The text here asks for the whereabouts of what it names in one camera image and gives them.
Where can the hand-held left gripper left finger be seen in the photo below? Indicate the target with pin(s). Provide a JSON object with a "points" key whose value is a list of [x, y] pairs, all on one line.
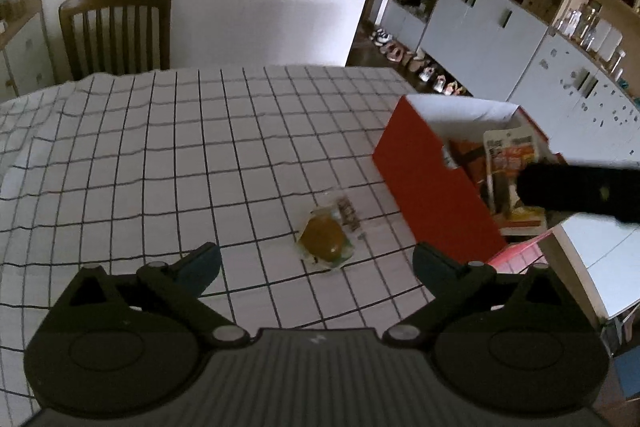
{"points": [[202, 264]]}

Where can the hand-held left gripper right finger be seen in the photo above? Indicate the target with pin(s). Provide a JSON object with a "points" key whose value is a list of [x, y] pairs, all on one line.
{"points": [[429, 264]]}

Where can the orange printed snack packet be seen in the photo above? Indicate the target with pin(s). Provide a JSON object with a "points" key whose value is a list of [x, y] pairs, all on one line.
{"points": [[510, 157]]}

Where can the red cardboard box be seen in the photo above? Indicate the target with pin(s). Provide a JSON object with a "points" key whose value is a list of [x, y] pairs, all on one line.
{"points": [[425, 172]]}

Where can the brown striped snack packet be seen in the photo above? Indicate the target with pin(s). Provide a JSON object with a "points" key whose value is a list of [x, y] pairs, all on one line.
{"points": [[467, 157]]}

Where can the bun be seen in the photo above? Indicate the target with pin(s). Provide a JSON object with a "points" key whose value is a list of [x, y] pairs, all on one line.
{"points": [[322, 234]]}

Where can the white side table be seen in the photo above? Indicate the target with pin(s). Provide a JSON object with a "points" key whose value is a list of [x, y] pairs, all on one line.
{"points": [[600, 252]]}

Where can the checked white tablecloth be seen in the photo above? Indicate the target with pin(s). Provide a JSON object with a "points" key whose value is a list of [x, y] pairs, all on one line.
{"points": [[175, 147]]}

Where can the row of glass jars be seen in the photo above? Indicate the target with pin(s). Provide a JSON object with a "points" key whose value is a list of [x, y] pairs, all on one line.
{"points": [[590, 32]]}

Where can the row of shoes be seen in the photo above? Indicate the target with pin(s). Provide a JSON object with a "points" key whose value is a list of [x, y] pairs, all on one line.
{"points": [[425, 69]]}

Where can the blue object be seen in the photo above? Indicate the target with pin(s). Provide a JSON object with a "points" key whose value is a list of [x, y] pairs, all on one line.
{"points": [[629, 377]]}

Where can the wooden white sideboard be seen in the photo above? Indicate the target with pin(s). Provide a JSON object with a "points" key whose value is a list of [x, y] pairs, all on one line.
{"points": [[27, 52]]}

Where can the grey wall cabinet unit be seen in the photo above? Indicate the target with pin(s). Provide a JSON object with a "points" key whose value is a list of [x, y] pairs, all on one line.
{"points": [[480, 27]]}

